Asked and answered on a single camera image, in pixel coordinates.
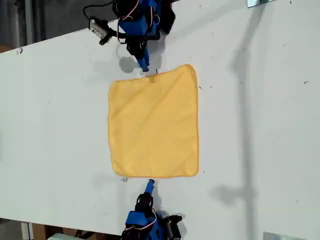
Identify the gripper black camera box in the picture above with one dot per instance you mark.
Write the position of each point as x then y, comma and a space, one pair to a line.
98, 28
172, 220

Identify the grey metal table leg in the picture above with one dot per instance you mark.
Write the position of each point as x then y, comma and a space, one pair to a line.
27, 231

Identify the white box under table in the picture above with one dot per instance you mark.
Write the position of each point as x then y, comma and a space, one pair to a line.
60, 237

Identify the yellow square microfibre towel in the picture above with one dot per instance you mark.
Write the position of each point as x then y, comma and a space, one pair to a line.
153, 125

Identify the camera black stalk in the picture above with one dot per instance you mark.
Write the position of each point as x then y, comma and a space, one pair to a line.
117, 35

